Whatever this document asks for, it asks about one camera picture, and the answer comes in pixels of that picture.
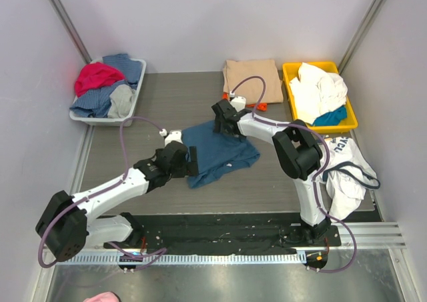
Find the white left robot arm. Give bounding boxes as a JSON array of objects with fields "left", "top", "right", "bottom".
[{"left": 35, "top": 141, "right": 199, "bottom": 262}]

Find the blue checked shirt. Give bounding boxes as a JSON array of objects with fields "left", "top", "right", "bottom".
[{"left": 70, "top": 53, "right": 141, "bottom": 118}]

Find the aluminium rail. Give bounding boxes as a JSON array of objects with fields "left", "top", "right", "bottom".
[{"left": 336, "top": 222, "right": 408, "bottom": 250}]

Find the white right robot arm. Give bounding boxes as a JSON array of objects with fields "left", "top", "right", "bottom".
[{"left": 211, "top": 99, "right": 331, "bottom": 245}]

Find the dark blue t-shirt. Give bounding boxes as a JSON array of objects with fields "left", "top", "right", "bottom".
[{"left": 182, "top": 120, "right": 260, "bottom": 189}]

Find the folded beige t-shirt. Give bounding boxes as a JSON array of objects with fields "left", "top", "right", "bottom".
[{"left": 223, "top": 59, "right": 284, "bottom": 104}]

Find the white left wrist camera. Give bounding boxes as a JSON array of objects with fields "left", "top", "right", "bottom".
[{"left": 159, "top": 129, "right": 183, "bottom": 146}]

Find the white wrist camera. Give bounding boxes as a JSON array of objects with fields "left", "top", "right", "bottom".
[
  {"left": 229, "top": 93, "right": 246, "bottom": 112},
  {"left": 159, "top": 129, "right": 183, "bottom": 146}
]

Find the white printed t-shirt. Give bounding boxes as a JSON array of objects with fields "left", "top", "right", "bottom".
[{"left": 322, "top": 137, "right": 381, "bottom": 220}]

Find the left aluminium frame post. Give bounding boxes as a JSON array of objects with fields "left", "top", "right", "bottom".
[{"left": 48, "top": 0, "right": 92, "bottom": 63}]

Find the teal garment in tray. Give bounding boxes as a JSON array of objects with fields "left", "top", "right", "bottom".
[{"left": 313, "top": 105, "right": 348, "bottom": 127}]

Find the grey garment in bin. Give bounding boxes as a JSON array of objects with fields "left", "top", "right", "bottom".
[{"left": 107, "top": 84, "right": 135, "bottom": 119}]

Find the right aluminium frame post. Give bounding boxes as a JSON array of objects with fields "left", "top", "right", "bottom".
[{"left": 338, "top": 0, "right": 387, "bottom": 74}]

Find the folded orange t-shirt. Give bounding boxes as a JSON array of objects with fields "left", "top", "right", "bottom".
[{"left": 222, "top": 92, "right": 268, "bottom": 111}]

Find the pink object at bottom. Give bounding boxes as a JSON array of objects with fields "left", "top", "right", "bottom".
[{"left": 83, "top": 291, "right": 121, "bottom": 302}]

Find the aluminium frame post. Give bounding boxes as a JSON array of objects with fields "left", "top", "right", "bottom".
[
  {"left": 338, "top": 0, "right": 387, "bottom": 74},
  {"left": 48, "top": 0, "right": 92, "bottom": 63}
]

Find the pink red garment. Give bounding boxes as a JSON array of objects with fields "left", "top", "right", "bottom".
[{"left": 74, "top": 62, "right": 125, "bottom": 97}]

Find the grey plastic bin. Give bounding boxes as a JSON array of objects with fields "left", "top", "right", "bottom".
[{"left": 69, "top": 57, "right": 147, "bottom": 127}]

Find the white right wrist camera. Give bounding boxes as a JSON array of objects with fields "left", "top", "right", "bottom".
[{"left": 229, "top": 93, "right": 246, "bottom": 112}]

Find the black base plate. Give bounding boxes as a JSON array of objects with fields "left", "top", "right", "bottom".
[{"left": 118, "top": 213, "right": 342, "bottom": 256}]

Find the slotted cable duct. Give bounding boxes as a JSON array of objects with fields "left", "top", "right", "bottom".
[{"left": 58, "top": 251, "right": 306, "bottom": 266}]

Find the white t-shirt in tray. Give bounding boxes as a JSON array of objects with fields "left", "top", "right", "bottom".
[{"left": 290, "top": 63, "right": 348, "bottom": 125}]

